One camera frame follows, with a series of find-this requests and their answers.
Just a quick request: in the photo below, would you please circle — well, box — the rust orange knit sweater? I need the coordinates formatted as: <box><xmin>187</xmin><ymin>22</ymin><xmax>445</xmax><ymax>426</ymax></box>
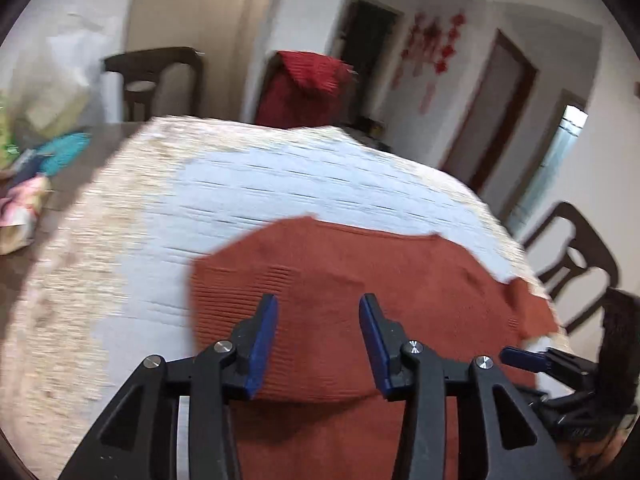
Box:
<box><xmin>189</xmin><ymin>217</ymin><xmax>558</xmax><ymax>479</ymax></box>

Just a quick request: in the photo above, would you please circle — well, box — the green patterned tissue pack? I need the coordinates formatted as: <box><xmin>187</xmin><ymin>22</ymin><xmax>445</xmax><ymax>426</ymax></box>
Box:
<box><xmin>0</xmin><ymin>98</ymin><xmax>20</xmax><ymax>170</ymax></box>

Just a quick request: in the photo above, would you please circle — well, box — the white quilted lace-edged cloth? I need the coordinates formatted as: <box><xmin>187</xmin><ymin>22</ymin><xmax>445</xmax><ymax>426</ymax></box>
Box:
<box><xmin>1</xmin><ymin>117</ymin><xmax>544</xmax><ymax>479</ymax></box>

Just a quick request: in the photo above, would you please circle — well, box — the dark chair holding red garment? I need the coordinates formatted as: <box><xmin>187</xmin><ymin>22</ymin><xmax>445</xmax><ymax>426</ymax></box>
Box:
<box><xmin>252</xmin><ymin>52</ymin><xmax>381</xmax><ymax>137</ymax></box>

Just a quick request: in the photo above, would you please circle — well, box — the dark wooden chair right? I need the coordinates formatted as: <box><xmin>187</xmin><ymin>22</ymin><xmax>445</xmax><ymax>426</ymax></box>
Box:
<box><xmin>522</xmin><ymin>202</ymin><xmax>620</xmax><ymax>335</ymax></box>

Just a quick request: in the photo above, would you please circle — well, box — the dark wooden chair far left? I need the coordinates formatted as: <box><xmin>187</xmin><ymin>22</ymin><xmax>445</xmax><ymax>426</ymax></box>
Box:
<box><xmin>102</xmin><ymin>47</ymin><xmax>205</xmax><ymax>122</ymax></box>

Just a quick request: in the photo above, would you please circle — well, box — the white plastic bag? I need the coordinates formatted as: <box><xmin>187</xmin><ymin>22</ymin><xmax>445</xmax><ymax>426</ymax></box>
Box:
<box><xmin>6</xmin><ymin>12</ymin><xmax>117</xmax><ymax>146</ymax></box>

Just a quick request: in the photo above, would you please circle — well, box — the red paper wall decoration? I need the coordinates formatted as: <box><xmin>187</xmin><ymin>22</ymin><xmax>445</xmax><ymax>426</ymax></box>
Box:
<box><xmin>390</xmin><ymin>10</ymin><xmax>468</xmax><ymax>115</ymax></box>

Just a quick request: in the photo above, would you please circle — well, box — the dark wooden chair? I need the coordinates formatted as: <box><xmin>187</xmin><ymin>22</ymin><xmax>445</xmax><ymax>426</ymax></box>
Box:
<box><xmin>102</xmin><ymin>47</ymin><xmax>205</xmax><ymax>122</ymax></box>
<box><xmin>522</xmin><ymin>202</ymin><xmax>620</xmax><ymax>335</ymax></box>

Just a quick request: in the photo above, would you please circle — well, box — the red knit garment on chair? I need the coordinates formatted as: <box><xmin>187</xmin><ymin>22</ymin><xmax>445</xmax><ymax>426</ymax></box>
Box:
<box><xmin>254</xmin><ymin>50</ymin><xmax>357</xmax><ymax>130</ymax></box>

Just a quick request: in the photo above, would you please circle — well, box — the colourful floral cloth bundle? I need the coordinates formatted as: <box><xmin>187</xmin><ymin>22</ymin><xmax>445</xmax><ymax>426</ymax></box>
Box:
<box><xmin>0</xmin><ymin>174</ymin><xmax>51</xmax><ymax>255</ymax></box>

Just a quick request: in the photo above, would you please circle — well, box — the dark red wooden door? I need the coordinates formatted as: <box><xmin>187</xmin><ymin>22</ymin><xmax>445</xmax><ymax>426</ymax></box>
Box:
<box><xmin>442</xmin><ymin>30</ymin><xmax>538</xmax><ymax>193</ymax></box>

